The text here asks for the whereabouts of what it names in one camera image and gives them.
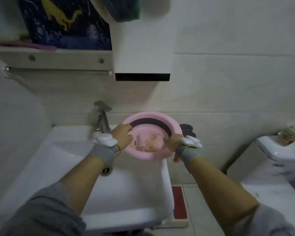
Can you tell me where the person's left forearm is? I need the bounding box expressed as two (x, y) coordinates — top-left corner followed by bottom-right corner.
(58, 154), (107, 217)

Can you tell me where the person's right hand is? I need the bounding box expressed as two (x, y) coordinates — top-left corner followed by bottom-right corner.
(166, 134), (185, 163)

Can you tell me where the white ceramic sink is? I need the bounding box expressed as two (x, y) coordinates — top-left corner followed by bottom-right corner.
(0, 125), (175, 233)

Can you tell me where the red and white scale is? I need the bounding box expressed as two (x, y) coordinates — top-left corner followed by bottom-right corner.
(171, 185), (189, 229)

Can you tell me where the white wall cabinet black strip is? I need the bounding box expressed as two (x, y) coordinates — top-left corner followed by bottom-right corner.
(88, 0), (172, 81)

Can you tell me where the chrome faucet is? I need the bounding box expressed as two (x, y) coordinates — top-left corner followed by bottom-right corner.
(89, 100), (112, 139)

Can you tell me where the person's left gray sleeve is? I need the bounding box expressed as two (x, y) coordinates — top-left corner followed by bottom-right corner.
(0, 182), (87, 236)

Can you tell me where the person's left hand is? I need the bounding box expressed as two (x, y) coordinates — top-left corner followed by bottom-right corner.
(110, 124), (134, 152)

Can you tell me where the person's right forearm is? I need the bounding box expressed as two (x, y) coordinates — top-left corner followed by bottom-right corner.
(188, 156), (260, 236)

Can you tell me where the chrome towel bar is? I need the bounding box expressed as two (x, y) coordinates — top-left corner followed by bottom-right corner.
(4, 66), (113, 77)

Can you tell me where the pink basin with dark band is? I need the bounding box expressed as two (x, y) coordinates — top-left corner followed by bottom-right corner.
(122, 111), (197, 161)

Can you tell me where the person's right gray sleeve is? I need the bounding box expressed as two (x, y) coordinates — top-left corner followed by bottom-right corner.
(232, 203), (295, 236)

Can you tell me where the gray wrist strap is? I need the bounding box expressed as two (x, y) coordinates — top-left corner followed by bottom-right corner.
(89, 144), (116, 177)
(175, 145), (203, 174)

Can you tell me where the pink comb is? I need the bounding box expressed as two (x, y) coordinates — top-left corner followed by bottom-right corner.
(0, 38), (57, 51)

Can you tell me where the person's gray sleeve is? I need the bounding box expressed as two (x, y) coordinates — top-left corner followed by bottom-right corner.
(232, 203), (295, 236)
(0, 182), (87, 236)

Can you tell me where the white wrist tracker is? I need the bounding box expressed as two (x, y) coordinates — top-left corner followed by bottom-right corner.
(95, 133), (118, 148)
(179, 135), (203, 149)

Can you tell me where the paper cup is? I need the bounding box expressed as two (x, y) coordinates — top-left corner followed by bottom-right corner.
(278, 122), (295, 147)

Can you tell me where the dark green hanging cloth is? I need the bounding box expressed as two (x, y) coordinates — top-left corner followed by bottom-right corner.
(106, 0), (141, 22)

